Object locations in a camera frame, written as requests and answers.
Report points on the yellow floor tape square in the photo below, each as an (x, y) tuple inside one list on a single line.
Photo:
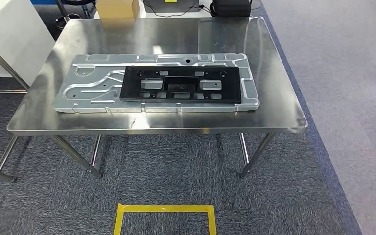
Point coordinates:
[(165, 208)]

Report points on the black zip case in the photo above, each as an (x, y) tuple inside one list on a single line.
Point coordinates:
[(230, 8)]

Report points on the grey stamped metal panel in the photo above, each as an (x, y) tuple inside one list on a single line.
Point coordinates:
[(103, 63)]

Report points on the brown cardboard box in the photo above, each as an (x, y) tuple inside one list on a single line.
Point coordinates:
[(116, 9)]

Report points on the grey laptop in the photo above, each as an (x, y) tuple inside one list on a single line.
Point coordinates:
[(181, 7)]

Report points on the black stool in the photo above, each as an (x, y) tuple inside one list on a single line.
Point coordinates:
[(63, 10)]

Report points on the stainless steel workbench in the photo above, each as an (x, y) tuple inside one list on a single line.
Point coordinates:
[(272, 107)]

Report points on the black plastic mounting plate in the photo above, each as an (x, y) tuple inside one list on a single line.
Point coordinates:
[(233, 90)]

